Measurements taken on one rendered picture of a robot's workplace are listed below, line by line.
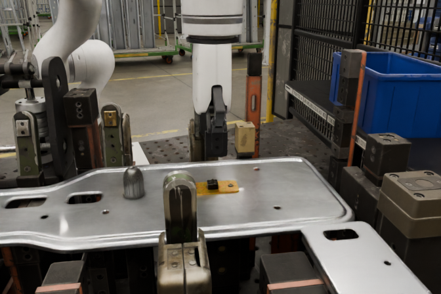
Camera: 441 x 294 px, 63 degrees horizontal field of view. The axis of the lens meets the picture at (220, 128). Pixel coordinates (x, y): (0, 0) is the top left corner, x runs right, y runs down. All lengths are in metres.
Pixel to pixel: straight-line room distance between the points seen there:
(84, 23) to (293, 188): 0.66
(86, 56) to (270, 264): 0.84
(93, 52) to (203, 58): 0.70
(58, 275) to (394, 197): 0.44
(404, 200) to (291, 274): 0.18
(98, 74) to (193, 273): 0.87
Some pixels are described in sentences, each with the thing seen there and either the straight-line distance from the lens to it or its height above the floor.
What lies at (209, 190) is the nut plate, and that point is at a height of 1.00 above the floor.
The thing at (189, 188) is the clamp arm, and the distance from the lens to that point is 0.39.
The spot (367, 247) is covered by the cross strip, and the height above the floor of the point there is 1.00.
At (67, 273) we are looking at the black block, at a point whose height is 0.99.
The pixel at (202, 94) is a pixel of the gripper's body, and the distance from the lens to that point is 0.49.
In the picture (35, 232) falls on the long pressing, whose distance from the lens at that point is 0.56.
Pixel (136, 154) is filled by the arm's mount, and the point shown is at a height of 0.76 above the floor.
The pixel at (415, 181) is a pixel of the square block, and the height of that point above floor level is 1.06.
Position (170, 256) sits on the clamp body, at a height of 1.04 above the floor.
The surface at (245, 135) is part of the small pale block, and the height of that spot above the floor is 1.05.
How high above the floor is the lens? 1.29
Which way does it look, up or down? 20 degrees down
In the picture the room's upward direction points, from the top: straight up
